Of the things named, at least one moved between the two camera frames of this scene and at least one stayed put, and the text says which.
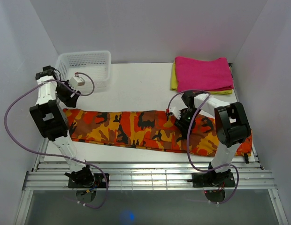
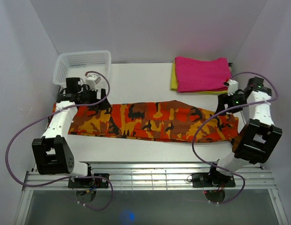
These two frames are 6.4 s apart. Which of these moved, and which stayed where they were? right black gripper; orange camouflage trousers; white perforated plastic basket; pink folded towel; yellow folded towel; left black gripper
Moved: orange camouflage trousers; left black gripper; right black gripper
Stayed: yellow folded towel; white perforated plastic basket; pink folded towel
